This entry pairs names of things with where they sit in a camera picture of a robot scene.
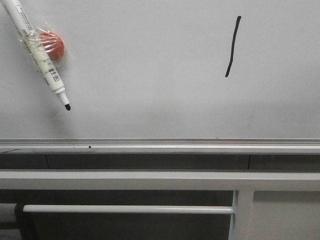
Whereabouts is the red round magnet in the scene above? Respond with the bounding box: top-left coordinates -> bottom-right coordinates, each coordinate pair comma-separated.
39,31 -> 65,61

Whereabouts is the white whiteboard marker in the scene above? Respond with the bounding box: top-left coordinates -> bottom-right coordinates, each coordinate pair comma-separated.
0,0 -> 71,111

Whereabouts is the whiteboard with aluminium tray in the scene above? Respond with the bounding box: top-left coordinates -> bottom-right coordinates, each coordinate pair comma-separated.
0,0 -> 320,154

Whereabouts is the black written stroke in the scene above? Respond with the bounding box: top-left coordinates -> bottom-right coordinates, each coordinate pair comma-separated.
225,15 -> 242,78

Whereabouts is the white horizontal rod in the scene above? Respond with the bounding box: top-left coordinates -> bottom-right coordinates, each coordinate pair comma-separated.
23,204 -> 235,215

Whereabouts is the white metal stand frame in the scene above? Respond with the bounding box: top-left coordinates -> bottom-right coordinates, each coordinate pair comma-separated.
0,169 -> 320,240

